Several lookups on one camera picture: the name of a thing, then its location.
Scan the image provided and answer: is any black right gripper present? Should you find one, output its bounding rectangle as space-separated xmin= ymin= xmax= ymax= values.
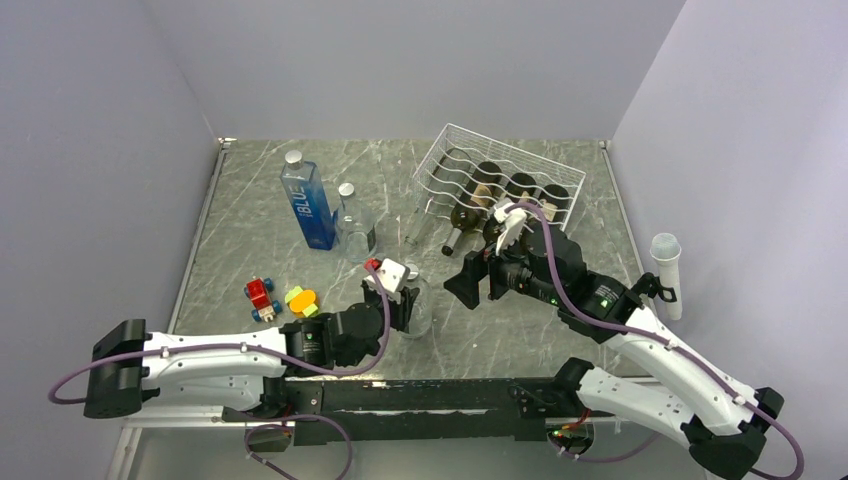
xmin=443 ymin=223 xmax=564 ymax=309

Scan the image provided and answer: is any clear silver cap bottle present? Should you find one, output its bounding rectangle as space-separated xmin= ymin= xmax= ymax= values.
xmin=399 ymin=264 xmax=433 ymax=340

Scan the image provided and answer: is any dark olive wine bottle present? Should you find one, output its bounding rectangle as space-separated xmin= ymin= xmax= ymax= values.
xmin=441 ymin=161 xmax=502 ymax=256

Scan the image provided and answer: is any small clear silver-cap bottle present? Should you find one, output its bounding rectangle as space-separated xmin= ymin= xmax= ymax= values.
xmin=334 ymin=182 xmax=377 ymax=262

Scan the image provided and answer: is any green labelled wine bottle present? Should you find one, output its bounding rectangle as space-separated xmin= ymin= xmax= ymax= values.
xmin=539 ymin=184 xmax=571 ymax=228

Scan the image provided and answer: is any blue water bottle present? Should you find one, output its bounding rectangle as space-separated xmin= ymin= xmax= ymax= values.
xmin=280 ymin=150 xmax=335 ymax=251

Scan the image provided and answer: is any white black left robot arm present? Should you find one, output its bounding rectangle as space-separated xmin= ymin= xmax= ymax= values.
xmin=83 ymin=280 xmax=420 ymax=420

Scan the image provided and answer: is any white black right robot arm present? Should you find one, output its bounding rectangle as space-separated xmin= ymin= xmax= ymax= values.
xmin=444 ymin=227 xmax=784 ymax=479

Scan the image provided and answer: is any orange green toy block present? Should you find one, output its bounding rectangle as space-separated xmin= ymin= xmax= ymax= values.
xmin=284 ymin=286 xmax=320 ymax=318

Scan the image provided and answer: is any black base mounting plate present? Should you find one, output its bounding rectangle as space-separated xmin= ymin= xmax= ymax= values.
xmin=221 ymin=378 xmax=585 ymax=446

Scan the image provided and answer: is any black microphone stand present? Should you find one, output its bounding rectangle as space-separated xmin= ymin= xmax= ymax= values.
xmin=626 ymin=272 xmax=678 ymax=307

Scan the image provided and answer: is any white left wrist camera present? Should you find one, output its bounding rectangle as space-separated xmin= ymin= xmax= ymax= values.
xmin=365 ymin=258 xmax=410 ymax=304

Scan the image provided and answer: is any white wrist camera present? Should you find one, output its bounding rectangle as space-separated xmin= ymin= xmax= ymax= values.
xmin=493 ymin=199 xmax=528 ymax=256
xmin=365 ymin=258 xmax=410 ymax=304

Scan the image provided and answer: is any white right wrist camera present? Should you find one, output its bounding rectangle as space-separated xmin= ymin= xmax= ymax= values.
xmin=493 ymin=199 xmax=528 ymax=256

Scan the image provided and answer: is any white wire wine rack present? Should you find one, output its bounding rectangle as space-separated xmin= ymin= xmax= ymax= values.
xmin=411 ymin=123 xmax=587 ymax=231

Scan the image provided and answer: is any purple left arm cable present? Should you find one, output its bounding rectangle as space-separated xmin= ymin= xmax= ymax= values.
xmin=47 ymin=261 xmax=392 ymax=480

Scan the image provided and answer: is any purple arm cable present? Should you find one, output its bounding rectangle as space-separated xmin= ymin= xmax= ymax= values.
xmin=47 ymin=261 xmax=392 ymax=480
xmin=513 ymin=201 xmax=806 ymax=480

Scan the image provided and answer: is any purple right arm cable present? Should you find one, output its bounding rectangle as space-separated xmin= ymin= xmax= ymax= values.
xmin=513 ymin=201 xmax=806 ymax=480

